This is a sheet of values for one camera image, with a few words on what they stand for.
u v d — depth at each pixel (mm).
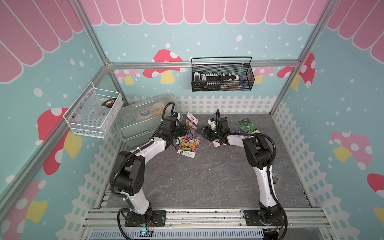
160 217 742
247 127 1125
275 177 865
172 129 728
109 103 780
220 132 869
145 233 713
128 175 472
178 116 850
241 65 897
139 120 902
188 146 1000
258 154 600
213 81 872
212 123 993
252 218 738
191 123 969
